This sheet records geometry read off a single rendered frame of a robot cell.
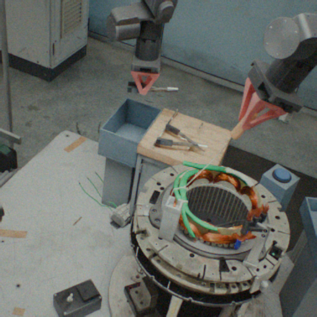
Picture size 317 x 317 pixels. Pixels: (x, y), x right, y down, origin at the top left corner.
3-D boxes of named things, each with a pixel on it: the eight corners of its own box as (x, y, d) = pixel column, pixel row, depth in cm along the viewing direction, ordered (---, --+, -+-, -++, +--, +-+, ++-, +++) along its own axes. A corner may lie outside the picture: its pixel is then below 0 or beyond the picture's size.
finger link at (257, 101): (232, 132, 80) (267, 90, 74) (221, 104, 85) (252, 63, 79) (263, 142, 83) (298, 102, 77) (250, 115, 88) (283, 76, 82)
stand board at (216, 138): (136, 152, 119) (137, 145, 117) (163, 114, 133) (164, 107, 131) (212, 180, 115) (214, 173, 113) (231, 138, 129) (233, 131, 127)
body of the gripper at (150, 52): (131, 71, 111) (134, 42, 106) (134, 50, 118) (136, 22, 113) (159, 74, 111) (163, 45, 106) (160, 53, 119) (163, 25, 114)
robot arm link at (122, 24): (177, 4, 100) (160, -23, 103) (127, 10, 95) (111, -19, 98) (162, 46, 109) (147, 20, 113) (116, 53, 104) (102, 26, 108)
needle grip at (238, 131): (231, 138, 84) (252, 114, 81) (228, 132, 85) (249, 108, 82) (238, 141, 85) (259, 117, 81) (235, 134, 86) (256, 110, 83)
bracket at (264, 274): (244, 285, 92) (251, 269, 89) (258, 279, 94) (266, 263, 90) (250, 293, 91) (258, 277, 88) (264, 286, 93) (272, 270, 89)
